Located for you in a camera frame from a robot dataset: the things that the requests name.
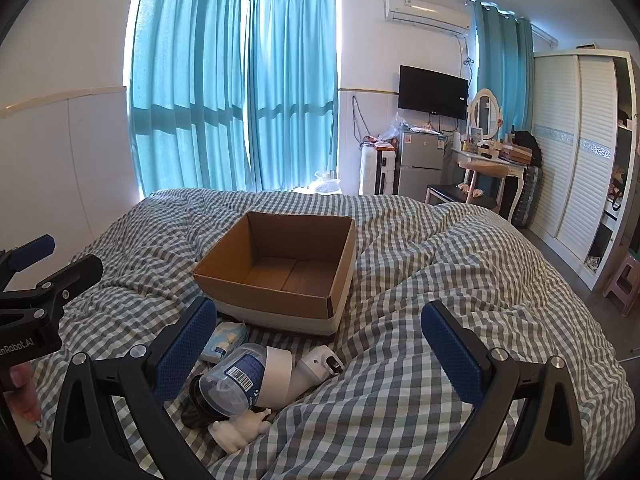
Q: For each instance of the white cardboard sleeve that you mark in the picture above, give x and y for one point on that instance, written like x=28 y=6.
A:
x=277 y=375

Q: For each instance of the black wall television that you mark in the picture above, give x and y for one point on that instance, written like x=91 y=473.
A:
x=432 y=92

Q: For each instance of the white suitcase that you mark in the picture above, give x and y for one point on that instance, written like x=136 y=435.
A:
x=377 y=172

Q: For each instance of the white air conditioner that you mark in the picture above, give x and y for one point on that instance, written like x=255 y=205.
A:
x=425 y=12

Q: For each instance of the white plastic bottle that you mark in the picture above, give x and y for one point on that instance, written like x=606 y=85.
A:
x=312 y=367

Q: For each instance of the white vanity table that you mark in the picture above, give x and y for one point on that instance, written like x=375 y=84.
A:
x=515 y=172

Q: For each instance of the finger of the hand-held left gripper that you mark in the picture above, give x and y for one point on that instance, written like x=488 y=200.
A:
x=75 y=272
x=32 y=253

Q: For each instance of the pink plastic stool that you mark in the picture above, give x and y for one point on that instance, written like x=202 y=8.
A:
x=622 y=280

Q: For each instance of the dark suitcase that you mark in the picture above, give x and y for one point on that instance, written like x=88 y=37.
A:
x=526 y=200

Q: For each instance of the wooden box on vanity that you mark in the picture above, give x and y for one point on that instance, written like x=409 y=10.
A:
x=515 y=152

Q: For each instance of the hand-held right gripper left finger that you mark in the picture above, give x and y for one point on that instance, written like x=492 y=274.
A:
x=185 y=345

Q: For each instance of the narrow teal window curtain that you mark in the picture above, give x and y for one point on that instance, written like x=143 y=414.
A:
x=290 y=90

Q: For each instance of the white louvred wardrobe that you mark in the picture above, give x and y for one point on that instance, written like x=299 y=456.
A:
x=565 y=150

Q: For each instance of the blue white tissue pack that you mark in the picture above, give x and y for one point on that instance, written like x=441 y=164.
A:
x=225 y=342

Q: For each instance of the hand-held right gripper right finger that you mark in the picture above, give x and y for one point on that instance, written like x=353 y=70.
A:
x=450 y=350

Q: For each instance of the white bear toy blue star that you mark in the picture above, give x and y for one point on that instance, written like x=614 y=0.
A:
x=240 y=427

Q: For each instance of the wide teal curtain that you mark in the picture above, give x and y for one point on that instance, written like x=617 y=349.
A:
x=185 y=85

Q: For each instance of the brown cardboard box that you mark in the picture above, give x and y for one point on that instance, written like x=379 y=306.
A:
x=280 y=300

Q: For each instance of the clear jar with blue label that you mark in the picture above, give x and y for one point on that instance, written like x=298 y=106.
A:
x=235 y=380

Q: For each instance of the wooden chair dark seat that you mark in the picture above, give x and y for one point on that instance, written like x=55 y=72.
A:
x=450 y=194

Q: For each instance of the silver small fridge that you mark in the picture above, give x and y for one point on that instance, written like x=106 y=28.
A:
x=420 y=162

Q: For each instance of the clear plastic bag by window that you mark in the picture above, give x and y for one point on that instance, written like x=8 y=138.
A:
x=325 y=184

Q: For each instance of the black bag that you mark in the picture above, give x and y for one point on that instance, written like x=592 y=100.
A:
x=527 y=145

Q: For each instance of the clear plastic bag on fridge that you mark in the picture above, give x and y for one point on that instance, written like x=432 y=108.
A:
x=397 y=124

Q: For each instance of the white oval mirror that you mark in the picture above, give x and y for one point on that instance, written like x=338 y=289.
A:
x=484 y=112

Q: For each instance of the person's left hand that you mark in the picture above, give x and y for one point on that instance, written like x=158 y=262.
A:
x=25 y=392

